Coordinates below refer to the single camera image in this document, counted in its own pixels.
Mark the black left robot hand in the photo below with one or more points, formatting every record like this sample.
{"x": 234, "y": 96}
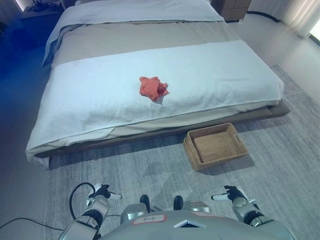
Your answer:
{"x": 103, "y": 192}

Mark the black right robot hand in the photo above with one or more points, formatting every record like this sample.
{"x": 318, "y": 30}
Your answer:
{"x": 234, "y": 192}

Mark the red cloth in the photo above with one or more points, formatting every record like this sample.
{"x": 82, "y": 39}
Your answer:
{"x": 149, "y": 89}

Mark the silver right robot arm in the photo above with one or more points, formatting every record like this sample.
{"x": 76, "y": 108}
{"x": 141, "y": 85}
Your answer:
{"x": 252, "y": 215}

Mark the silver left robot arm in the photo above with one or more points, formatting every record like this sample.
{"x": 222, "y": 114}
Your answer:
{"x": 87, "y": 220}

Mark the rectangular wooden basket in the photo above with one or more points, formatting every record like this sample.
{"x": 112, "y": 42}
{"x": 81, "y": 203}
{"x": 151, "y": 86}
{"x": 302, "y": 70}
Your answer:
{"x": 217, "y": 147}

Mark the white folded bed sheet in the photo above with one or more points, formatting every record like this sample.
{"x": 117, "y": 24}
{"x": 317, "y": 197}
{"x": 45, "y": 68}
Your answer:
{"x": 140, "y": 10}

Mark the silver right robot leg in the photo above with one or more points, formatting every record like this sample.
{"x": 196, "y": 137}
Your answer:
{"x": 196, "y": 206}

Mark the grey rug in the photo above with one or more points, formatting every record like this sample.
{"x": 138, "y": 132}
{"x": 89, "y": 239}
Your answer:
{"x": 150, "y": 175}

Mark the silver robot torso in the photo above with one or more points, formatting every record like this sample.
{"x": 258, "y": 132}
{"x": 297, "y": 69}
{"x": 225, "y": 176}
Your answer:
{"x": 190, "y": 228}

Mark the brown wooden nightstand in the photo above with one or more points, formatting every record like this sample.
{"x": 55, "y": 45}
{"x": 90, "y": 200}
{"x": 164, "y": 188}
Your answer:
{"x": 230, "y": 10}

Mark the white curtain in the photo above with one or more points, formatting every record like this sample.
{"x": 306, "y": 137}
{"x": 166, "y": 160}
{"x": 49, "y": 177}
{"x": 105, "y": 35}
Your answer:
{"x": 297, "y": 15}

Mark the brown bed frame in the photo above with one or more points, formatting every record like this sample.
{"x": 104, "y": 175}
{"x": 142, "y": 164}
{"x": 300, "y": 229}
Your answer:
{"x": 280, "y": 110}

